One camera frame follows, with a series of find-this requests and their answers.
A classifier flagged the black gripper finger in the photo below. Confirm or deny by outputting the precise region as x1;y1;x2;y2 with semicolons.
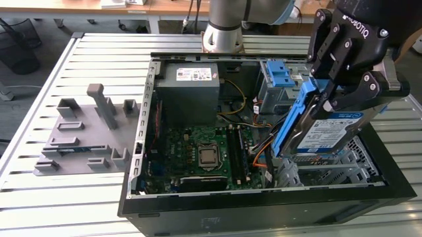
306;8;357;96
321;60;412;117

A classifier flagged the hard disk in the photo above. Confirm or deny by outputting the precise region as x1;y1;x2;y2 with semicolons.
271;79;389;160

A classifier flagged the silver disk bay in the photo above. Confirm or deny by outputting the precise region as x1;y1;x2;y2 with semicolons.
278;148;386;188

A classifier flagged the white appliance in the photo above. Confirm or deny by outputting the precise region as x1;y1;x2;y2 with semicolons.
412;34;422;54

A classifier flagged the blue plastic drive latch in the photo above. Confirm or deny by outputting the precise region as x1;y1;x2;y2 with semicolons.
266;60;297;87

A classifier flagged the silver drive cage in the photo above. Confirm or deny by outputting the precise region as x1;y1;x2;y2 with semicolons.
257;59;313;116

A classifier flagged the grey power supply unit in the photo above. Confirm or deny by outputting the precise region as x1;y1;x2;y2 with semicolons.
155;61;221;128

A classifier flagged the green RAM stick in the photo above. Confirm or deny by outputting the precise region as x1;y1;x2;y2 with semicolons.
238;127;254;183
55;147;93;153

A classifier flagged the black RAM slot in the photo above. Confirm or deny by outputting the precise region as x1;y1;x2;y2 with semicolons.
230;124;242;185
227;124;238;185

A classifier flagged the metal CPU socket cover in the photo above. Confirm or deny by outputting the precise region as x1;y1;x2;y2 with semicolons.
197;142;221;171

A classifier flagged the silver CPU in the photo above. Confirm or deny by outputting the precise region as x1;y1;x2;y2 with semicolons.
201;149;217;165

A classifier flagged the green motherboard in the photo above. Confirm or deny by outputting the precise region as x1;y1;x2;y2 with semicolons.
145;124;265;195

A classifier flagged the black graphics card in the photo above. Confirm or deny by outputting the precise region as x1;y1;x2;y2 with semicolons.
179;174;229;194

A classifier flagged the black PC case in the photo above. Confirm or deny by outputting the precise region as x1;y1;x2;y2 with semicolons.
117;51;417;237

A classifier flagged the wooden top desk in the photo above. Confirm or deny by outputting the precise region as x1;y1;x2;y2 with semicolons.
0;0;334;38

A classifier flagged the grey parts rack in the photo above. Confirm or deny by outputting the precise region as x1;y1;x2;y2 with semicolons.
32;83;143;176

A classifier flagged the black mesh waste bin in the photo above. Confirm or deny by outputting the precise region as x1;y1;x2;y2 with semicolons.
0;17;43;75

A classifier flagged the grey metal foot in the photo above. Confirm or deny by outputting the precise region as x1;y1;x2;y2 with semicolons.
0;81;16;102

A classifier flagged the black cable bundle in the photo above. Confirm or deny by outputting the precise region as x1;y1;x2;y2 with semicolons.
249;108;296;188

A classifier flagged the yellow power cable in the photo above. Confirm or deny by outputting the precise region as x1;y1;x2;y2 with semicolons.
217;79;249;117

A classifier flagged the orange red power wire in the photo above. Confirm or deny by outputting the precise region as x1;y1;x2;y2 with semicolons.
253;142;274;168

